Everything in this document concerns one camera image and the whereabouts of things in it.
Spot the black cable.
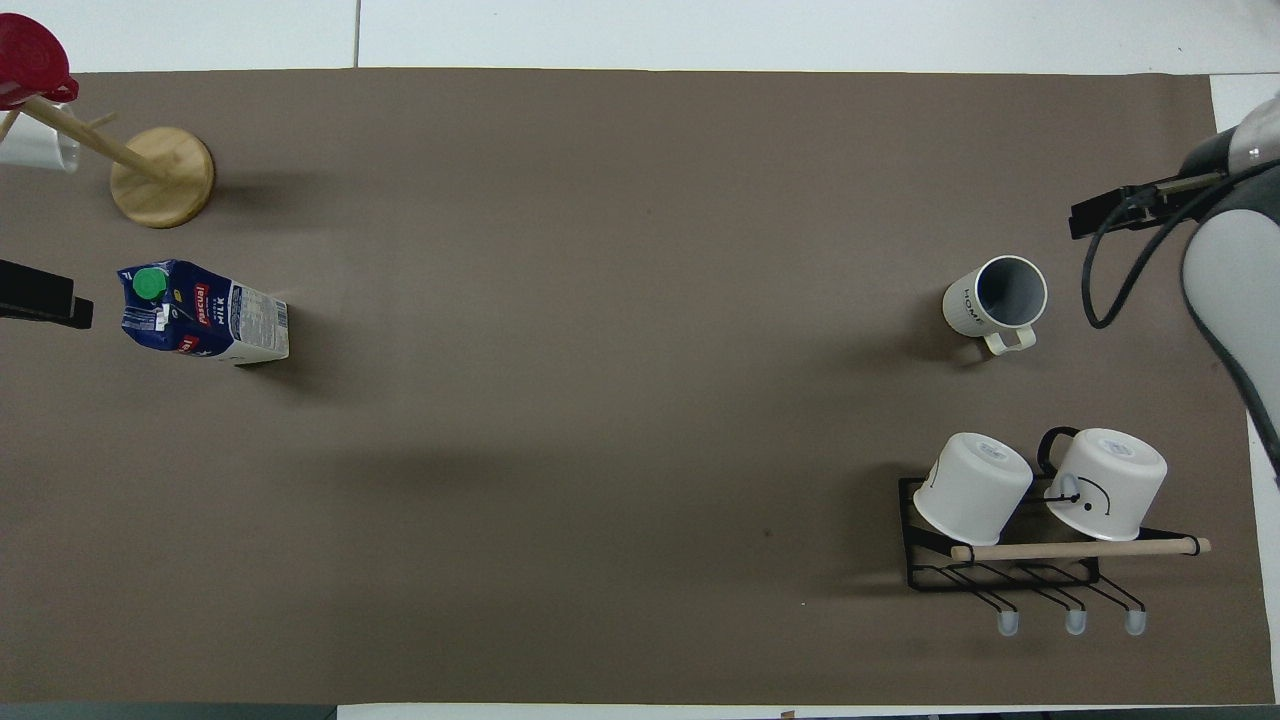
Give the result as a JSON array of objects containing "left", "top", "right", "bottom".
[{"left": 1083, "top": 160, "right": 1280, "bottom": 331}]

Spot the wooden mug tree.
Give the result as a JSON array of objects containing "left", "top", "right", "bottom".
[{"left": 0, "top": 95, "right": 216, "bottom": 229}]

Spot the plain white cup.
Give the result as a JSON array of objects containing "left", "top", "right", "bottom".
[{"left": 0, "top": 103, "right": 82, "bottom": 175}]

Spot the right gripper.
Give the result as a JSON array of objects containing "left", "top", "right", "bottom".
[{"left": 1176, "top": 128, "right": 1251, "bottom": 203}]

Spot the cream ribbed mug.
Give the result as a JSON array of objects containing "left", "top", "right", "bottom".
[{"left": 942, "top": 255, "right": 1049, "bottom": 355}]

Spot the blue and white milk carton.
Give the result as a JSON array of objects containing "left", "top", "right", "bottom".
[{"left": 118, "top": 259, "right": 291, "bottom": 366}]

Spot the red cup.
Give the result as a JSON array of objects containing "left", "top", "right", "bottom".
[{"left": 0, "top": 13, "right": 80, "bottom": 111}]

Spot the white mug with black handle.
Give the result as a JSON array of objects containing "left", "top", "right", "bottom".
[{"left": 1038, "top": 427, "right": 1169, "bottom": 542}]

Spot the black wire mug rack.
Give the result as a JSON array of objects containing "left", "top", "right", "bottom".
[{"left": 897, "top": 476, "right": 1213, "bottom": 638}]

